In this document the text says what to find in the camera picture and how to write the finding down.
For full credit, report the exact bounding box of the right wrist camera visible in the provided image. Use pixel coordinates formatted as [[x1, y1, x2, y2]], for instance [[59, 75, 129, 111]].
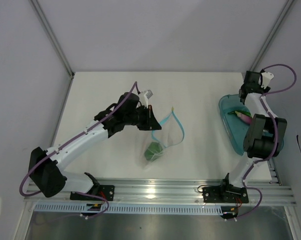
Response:
[[260, 71, 274, 89]]

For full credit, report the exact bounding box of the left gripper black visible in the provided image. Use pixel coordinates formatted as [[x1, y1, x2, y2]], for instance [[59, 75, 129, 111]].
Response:
[[124, 105, 162, 131]]

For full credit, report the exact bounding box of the clear zip top bag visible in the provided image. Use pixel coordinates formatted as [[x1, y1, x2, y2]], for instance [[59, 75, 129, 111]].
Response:
[[138, 107, 185, 169]]

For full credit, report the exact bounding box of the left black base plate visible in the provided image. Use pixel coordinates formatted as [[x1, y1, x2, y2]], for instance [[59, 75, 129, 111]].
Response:
[[70, 185, 115, 201]]

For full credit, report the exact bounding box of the teal plastic tray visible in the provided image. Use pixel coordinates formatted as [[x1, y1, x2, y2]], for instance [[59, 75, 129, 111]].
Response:
[[218, 93, 287, 159]]

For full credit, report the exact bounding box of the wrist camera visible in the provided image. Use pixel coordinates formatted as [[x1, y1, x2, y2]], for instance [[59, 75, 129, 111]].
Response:
[[260, 71, 274, 89], [138, 89, 153, 107]]

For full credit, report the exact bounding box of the purple eggplant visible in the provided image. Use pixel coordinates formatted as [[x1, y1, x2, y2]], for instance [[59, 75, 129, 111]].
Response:
[[234, 111, 252, 125]]

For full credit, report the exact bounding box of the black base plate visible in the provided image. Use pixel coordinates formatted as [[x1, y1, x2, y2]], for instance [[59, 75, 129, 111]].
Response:
[[70, 185, 115, 201], [197, 185, 249, 204]]

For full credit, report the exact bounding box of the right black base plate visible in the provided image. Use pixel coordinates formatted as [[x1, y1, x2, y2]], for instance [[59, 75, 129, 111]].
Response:
[[197, 185, 249, 204]]

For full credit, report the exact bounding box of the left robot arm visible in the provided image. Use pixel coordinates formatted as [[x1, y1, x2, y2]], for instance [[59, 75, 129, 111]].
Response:
[[28, 90, 162, 200]]

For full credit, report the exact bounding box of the left frame post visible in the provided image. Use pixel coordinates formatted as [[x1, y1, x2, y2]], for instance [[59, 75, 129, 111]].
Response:
[[28, 0, 75, 79]]

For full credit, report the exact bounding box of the white slotted cable duct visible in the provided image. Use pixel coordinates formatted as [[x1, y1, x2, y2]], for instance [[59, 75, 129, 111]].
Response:
[[34, 202, 223, 216]]

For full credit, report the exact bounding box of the aluminium mounting rail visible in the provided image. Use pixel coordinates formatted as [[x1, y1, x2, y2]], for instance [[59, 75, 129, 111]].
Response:
[[24, 177, 298, 207]]

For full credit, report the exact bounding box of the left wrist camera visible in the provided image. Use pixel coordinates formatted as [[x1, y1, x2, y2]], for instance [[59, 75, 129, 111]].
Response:
[[138, 89, 153, 107]]

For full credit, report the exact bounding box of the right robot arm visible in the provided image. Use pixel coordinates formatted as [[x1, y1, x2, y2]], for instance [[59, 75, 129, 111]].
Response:
[[218, 70, 287, 202]]

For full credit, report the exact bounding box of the green bell pepper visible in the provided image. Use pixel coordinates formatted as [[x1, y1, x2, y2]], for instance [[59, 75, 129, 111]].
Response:
[[144, 141, 164, 162]]

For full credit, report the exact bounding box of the right frame post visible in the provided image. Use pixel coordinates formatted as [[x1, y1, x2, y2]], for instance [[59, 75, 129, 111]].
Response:
[[248, 0, 298, 72]]

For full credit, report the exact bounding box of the frame post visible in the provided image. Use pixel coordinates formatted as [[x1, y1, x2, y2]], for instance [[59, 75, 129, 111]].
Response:
[[28, 0, 75, 79], [248, 0, 298, 72]]

